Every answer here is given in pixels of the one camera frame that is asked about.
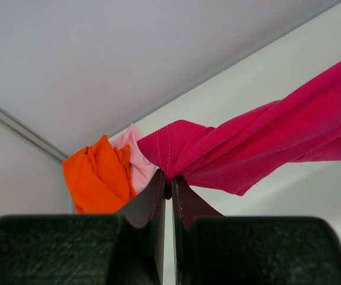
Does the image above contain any orange t shirt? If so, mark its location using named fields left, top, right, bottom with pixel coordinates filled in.
left=62, top=135, right=137, bottom=214

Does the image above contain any red t shirt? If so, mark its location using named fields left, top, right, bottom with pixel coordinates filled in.
left=138, top=61, right=341, bottom=195

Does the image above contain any pink t shirt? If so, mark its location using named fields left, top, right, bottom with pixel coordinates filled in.
left=110, top=123, right=156, bottom=194

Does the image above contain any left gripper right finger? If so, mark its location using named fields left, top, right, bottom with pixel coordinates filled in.
left=171, top=176, right=341, bottom=284

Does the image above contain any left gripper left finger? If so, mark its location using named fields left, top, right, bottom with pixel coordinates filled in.
left=0, top=170, right=166, bottom=284

